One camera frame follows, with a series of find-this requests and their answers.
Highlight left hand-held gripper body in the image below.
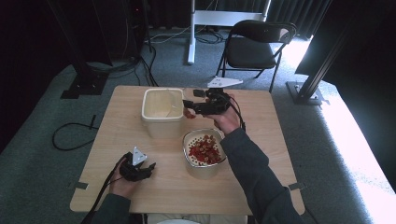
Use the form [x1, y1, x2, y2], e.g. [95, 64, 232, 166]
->
[119, 146, 149, 183]

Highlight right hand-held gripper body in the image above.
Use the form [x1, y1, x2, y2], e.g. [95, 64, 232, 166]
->
[199, 77, 244, 116]

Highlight white square container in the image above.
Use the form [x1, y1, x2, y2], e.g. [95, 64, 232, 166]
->
[141, 88, 186, 140]

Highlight red fruit pieces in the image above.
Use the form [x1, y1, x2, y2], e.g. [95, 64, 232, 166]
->
[188, 134, 223, 165]

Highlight white container with strainer insert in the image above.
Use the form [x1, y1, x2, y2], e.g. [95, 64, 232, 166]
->
[181, 128, 228, 180]

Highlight person's left hand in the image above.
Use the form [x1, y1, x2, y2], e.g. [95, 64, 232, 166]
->
[107, 169, 140, 201]

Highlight person's right hand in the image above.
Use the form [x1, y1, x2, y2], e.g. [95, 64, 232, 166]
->
[205, 94, 243, 135]

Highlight black folding chair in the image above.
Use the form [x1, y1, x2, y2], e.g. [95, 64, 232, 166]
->
[214, 19, 298, 93]

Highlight dark computer tower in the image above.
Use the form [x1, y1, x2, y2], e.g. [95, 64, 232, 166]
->
[106, 0, 148, 62]

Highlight black metal stand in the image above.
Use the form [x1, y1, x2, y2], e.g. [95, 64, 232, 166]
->
[285, 18, 354, 106]
[46, 0, 110, 100]

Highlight right hand-held gripper cable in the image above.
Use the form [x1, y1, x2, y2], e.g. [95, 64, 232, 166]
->
[228, 95, 248, 132]

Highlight hand-held gripper cable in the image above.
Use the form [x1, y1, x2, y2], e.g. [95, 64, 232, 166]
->
[81, 153, 129, 224]
[228, 95, 248, 132]

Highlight left hand-held gripper cable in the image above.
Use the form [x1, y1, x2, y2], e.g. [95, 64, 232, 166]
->
[81, 153, 129, 224]

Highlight black floor cable bundle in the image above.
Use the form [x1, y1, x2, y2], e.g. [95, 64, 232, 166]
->
[87, 43, 161, 88]

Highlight white floor cable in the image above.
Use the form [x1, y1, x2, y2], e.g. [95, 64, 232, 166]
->
[144, 25, 192, 45]

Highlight white desk frame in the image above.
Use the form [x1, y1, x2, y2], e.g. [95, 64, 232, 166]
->
[186, 0, 273, 65]

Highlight black looped floor cable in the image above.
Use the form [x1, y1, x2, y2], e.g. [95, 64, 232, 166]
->
[51, 114, 101, 152]

